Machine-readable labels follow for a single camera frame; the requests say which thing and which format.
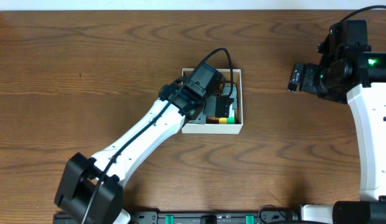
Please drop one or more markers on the brown plush toy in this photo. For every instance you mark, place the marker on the brown plush toy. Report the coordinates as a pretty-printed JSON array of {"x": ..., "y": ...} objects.
[{"x": 212, "y": 120}]

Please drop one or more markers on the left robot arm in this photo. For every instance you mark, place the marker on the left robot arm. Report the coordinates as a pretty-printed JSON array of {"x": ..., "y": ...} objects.
[{"x": 91, "y": 189}]

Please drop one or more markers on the yellow grey toy truck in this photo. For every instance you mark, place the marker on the yellow grey toy truck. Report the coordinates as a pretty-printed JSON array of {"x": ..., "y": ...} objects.
[{"x": 231, "y": 90}]

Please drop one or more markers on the white cardboard box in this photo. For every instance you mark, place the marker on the white cardboard box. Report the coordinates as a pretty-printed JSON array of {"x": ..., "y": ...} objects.
[{"x": 222, "y": 128}]

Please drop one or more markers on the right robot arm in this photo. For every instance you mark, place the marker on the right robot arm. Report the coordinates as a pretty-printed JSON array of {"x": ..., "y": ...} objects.
[{"x": 368, "y": 106}]

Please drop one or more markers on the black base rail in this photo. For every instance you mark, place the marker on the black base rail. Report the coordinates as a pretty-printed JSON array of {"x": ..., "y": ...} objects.
[{"x": 268, "y": 214}]

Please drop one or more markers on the multicoloured puzzle cube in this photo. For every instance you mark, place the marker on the multicoloured puzzle cube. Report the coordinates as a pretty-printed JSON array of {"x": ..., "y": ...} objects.
[{"x": 229, "y": 120}]

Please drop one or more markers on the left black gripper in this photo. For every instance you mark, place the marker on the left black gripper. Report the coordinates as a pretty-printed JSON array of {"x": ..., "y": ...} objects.
[{"x": 222, "y": 104}]

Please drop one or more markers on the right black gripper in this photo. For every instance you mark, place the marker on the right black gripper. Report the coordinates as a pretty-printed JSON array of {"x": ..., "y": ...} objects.
[{"x": 306, "y": 79}]

